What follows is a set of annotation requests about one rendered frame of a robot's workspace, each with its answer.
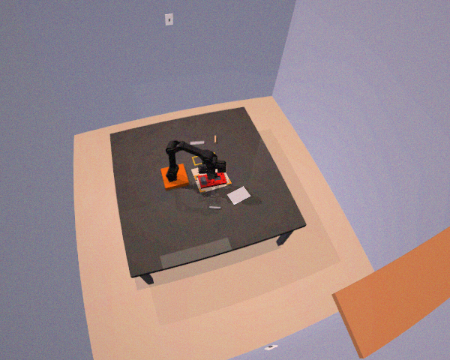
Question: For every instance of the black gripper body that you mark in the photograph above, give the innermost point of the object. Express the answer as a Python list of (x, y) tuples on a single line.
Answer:
[(202, 169)]

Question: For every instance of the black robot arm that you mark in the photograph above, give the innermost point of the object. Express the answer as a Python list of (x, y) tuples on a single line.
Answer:
[(205, 155)]

